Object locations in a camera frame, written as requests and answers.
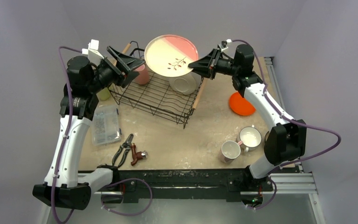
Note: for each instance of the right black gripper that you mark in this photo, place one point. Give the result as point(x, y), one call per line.
point(212, 64)

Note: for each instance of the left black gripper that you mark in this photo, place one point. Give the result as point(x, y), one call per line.
point(128, 63)

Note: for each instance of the cream floral small plate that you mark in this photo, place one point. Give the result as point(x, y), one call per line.
point(186, 84)

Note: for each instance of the pink rimmed large plate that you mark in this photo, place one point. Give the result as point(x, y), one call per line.
point(170, 55)

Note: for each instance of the black wire dish rack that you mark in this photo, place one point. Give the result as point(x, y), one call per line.
point(158, 98)

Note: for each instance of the orange plate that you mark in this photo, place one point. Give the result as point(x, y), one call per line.
point(240, 105)

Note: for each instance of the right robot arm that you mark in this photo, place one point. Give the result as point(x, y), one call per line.
point(287, 136)

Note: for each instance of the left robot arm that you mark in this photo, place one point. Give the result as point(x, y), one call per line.
point(86, 75)

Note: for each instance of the green mug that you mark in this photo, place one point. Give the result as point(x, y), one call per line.
point(104, 94)

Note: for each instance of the clear plastic screw box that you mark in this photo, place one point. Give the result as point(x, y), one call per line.
point(105, 128)

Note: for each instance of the black pliers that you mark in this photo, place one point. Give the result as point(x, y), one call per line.
point(123, 150)

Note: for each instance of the white enamel mug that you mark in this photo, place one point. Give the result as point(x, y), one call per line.
point(249, 138)

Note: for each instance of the light pink mug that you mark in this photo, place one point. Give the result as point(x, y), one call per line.
point(230, 150)

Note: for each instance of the dark ceramic bowl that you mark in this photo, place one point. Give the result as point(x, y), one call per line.
point(266, 136)

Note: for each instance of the brown handled tool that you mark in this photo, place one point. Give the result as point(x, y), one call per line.
point(137, 156)

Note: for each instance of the black base frame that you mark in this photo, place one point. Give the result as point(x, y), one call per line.
point(214, 184)

